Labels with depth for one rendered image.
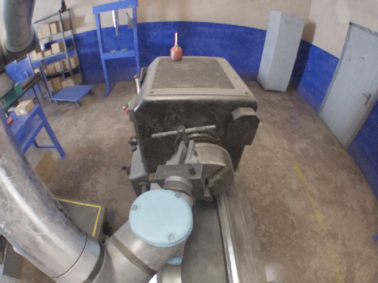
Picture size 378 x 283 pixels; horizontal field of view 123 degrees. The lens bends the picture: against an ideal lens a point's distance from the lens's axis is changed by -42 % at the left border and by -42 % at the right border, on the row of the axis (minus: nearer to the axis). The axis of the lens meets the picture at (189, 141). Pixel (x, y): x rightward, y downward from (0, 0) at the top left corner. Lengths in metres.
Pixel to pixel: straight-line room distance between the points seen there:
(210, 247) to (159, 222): 0.73
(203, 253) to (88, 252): 0.77
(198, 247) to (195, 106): 0.68
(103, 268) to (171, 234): 0.10
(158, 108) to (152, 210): 0.48
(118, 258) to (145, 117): 0.55
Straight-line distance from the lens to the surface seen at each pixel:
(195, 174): 0.44
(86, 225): 1.59
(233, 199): 0.95
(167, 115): 0.69
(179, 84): 0.73
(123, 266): 0.25
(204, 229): 0.98
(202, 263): 0.94
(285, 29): 3.97
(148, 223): 0.24
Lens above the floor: 1.65
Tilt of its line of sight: 44 degrees down
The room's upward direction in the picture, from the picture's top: 3 degrees clockwise
